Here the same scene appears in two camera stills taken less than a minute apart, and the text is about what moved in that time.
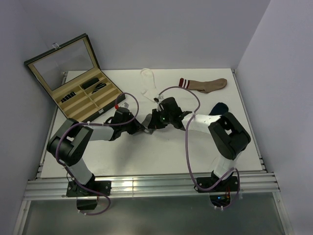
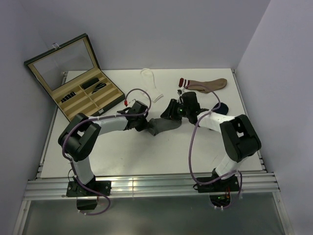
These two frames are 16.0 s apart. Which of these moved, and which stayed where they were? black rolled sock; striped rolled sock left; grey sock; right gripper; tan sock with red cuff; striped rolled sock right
Moved: right gripper; grey sock
Stayed: striped rolled sock left; striped rolled sock right; black rolled sock; tan sock with red cuff
